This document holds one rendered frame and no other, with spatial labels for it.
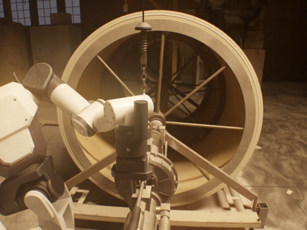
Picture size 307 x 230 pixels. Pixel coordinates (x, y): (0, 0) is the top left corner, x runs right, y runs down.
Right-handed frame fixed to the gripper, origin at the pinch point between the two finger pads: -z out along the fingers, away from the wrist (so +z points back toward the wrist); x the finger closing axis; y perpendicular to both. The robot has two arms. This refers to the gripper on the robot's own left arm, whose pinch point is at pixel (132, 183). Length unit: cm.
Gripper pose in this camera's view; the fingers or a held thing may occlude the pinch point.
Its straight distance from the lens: 68.6
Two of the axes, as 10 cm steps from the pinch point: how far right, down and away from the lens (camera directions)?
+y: 0.8, -3.0, 9.5
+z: 0.0, -9.5, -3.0
